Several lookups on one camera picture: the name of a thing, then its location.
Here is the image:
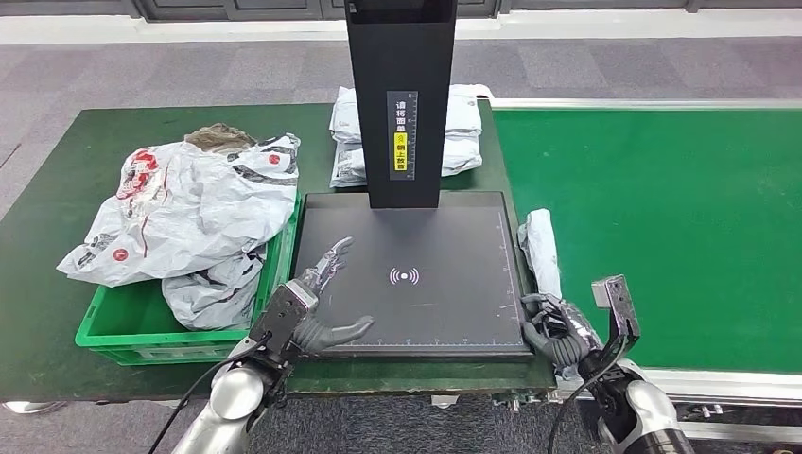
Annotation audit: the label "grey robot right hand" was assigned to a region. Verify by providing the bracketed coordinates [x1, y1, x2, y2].
[519, 292, 606, 370]

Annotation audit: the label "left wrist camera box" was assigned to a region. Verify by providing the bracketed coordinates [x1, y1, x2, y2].
[249, 280, 320, 361]

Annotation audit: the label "flat grey stacked parcel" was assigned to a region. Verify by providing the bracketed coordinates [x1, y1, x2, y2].
[328, 84, 483, 144]
[328, 134, 483, 189]

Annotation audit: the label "dark cabinet doors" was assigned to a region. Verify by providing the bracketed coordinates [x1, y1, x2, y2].
[134, 0, 703, 20]

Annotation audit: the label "green plastic crate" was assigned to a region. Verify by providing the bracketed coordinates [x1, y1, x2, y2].
[75, 194, 302, 367]

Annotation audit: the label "grey parcel faded print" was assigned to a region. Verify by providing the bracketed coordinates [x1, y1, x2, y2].
[517, 208, 568, 306]

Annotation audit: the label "large grey parcel red print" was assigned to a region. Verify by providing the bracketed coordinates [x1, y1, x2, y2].
[56, 123, 302, 288]

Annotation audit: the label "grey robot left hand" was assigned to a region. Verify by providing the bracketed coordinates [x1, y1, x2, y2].
[290, 236, 375, 356]

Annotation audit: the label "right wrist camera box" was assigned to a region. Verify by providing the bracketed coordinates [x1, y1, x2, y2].
[591, 274, 641, 361]

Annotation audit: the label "green conveyor belt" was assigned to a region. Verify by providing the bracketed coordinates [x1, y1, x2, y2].
[491, 109, 802, 374]

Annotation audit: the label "black scanner base plate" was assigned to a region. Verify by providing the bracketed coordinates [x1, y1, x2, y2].
[290, 190, 533, 361]

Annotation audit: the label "grey parcel black print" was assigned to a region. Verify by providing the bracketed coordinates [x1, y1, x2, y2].
[161, 244, 268, 331]

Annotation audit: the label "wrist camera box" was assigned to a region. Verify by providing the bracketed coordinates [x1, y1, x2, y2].
[249, 280, 320, 361]
[591, 274, 641, 361]

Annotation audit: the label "black scanner column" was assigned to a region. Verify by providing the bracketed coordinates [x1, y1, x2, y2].
[342, 0, 459, 210]

